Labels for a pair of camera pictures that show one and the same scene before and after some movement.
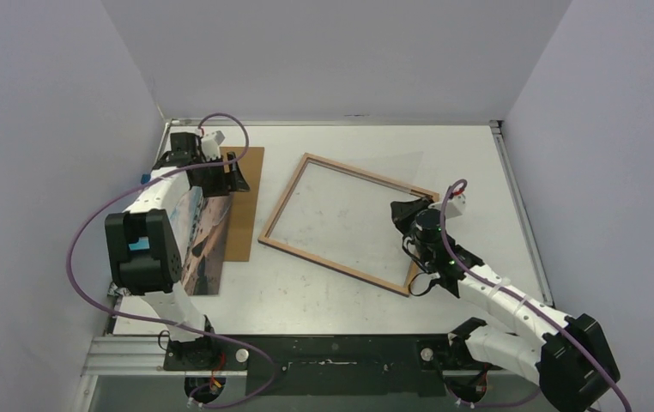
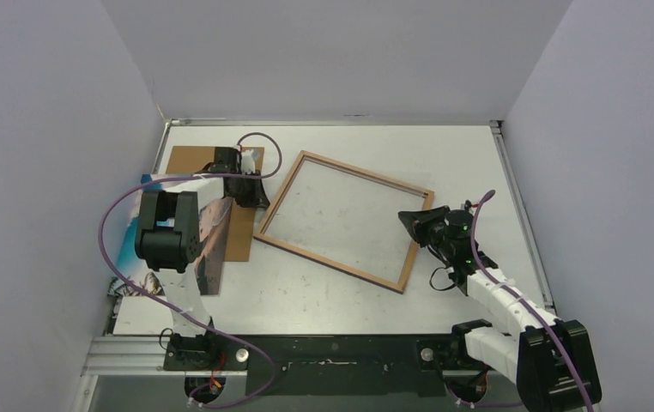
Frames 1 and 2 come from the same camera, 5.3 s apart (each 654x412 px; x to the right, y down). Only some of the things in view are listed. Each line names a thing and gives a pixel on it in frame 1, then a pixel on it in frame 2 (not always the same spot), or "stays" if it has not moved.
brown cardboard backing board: [245, 203] stays
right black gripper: [409, 213] to [426, 227]
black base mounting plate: [329, 365] stays
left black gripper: [228, 182] to [257, 199]
